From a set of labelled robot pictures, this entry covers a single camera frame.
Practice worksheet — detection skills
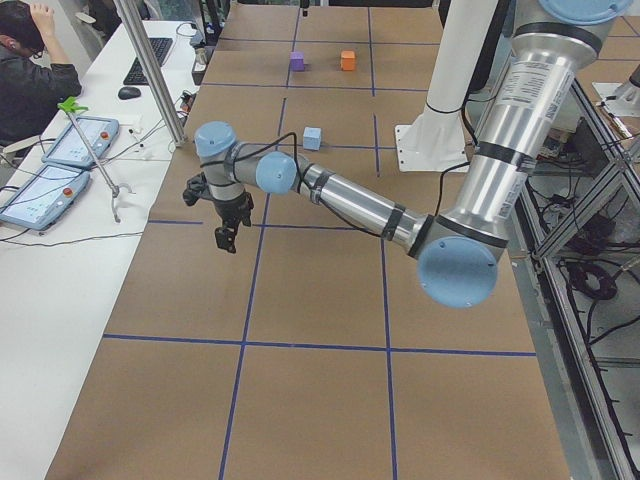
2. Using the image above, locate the upper teach pendant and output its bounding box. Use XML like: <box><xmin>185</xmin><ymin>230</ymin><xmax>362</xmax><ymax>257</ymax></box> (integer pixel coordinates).
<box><xmin>42</xmin><ymin>116</ymin><xmax>120</xmax><ymax>169</ymax></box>

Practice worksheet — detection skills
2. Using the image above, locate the green-handled reacher grabber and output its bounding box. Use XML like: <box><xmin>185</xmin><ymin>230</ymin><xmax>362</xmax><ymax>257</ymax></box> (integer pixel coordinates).
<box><xmin>57</xmin><ymin>96</ymin><xmax>134</xmax><ymax>223</ymax></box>

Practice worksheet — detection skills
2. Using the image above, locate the black computer mouse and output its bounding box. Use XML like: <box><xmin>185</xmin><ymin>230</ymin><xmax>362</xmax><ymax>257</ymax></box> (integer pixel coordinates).
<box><xmin>117</xmin><ymin>86</ymin><xmax>141</xmax><ymax>100</ymax></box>

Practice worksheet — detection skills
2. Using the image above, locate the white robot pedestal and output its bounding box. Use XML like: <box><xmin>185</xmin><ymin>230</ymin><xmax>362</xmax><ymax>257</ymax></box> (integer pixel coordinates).
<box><xmin>395</xmin><ymin>0</ymin><xmax>498</xmax><ymax>172</ymax></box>

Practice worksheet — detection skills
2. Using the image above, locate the purple foam block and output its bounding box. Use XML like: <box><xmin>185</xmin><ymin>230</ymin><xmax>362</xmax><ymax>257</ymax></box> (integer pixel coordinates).
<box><xmin>289</xmin><ymin>51</ymin><xmax>305</xmax><ymax>72</ymax></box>

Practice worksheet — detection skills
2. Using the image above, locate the black camera cable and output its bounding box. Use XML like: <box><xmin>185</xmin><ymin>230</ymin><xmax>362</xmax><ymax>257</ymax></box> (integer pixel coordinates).
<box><xmin>199</xmin><ymin>132</ymin><xmax>391</xmax><ymax>239</ymax></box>

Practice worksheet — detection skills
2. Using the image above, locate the aluminium frame post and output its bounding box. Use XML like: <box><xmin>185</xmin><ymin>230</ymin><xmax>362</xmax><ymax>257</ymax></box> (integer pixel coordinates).
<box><xmin>114</xmin><ymin>0</ymin><xmax>187</xmax><ymax>148</ymax></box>

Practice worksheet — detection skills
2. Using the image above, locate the seated person in black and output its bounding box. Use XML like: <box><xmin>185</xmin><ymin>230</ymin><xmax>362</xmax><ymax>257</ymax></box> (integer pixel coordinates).
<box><xmin>1</xmin><ymin>1</ymin><xmax>82</xmax><ymax>146</ymax></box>

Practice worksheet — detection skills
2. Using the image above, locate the lower teach pendant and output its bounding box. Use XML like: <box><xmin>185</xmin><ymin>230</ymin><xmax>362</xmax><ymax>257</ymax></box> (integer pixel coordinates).
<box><xmin>1</xmin><ymin>163</ymin><xmax>90</xmax><ymax>231</ymax></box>

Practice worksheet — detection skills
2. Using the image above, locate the black keyboard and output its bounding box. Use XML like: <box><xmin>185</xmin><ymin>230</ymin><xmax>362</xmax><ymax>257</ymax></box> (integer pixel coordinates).
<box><xmin>122</xmin><ymin>37</ymin><xmax>174</xmax><ymax>86</ymax></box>

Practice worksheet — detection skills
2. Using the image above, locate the light blue foam block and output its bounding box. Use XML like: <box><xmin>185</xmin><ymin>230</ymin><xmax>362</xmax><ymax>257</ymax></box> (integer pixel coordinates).
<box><xmin>303</xmin><ymin>126</ymin><xmax>322</xmax><ymax>151</ymax></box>

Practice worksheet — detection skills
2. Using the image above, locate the teach pendant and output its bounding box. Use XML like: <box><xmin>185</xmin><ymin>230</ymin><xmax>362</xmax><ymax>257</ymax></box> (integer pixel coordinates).
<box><xmin>1</xmin><ymin>163</ymin><xmax>90</xmax><ymax>231</ymax></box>
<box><xmin>42</xmin><ymin>116</ymin><xmax>120</xmax><ymax>169</ymax></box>

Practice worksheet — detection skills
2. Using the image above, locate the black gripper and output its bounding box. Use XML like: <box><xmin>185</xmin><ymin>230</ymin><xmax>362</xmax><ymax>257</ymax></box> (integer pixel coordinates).
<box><xmin>213</xmin><ymin>193</ymin><xmax>254</xmax><ymax>254</ymax></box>

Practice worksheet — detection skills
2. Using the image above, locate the orange foam block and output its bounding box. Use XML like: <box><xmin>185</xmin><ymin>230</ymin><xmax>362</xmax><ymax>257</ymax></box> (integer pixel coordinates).
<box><xmin>340</xmin><ymin>50</ymin><xmax>357</xmax><ymax>71</ymax></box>

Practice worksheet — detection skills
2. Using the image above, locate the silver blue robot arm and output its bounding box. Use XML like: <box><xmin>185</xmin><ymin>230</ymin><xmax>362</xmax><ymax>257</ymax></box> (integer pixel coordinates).
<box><xmin>183</xmin><ymin>1</ymin><xmax>629</xmax><ymax>308</ymax></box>

